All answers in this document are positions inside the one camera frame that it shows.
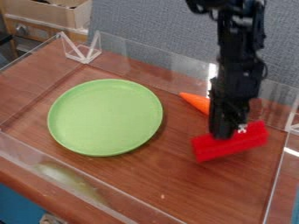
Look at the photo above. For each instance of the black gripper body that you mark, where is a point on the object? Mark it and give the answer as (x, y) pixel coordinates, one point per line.
(236, 86)

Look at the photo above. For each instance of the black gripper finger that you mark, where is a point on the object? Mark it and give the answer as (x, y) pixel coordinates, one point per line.
(229, 119)
(213, 115)

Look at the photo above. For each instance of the red rectangular block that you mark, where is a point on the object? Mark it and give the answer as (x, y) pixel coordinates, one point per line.
(210, 148)

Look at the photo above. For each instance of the green round plate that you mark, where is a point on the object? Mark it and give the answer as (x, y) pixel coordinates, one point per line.
(105, 117)

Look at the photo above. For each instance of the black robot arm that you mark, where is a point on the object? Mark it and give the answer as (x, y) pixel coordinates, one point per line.
(241, 27)

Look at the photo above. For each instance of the orange toy carrot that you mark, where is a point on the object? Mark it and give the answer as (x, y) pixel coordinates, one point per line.
(201, 102)

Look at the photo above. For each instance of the clear acrylic tray walls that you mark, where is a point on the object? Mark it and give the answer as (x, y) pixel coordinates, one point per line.
(156, 185)

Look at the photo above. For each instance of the cardboard box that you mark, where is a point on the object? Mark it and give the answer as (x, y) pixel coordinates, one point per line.
(69, 13)

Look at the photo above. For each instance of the clear acrylic corner bracket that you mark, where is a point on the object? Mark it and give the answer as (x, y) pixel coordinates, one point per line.
(80, 52)

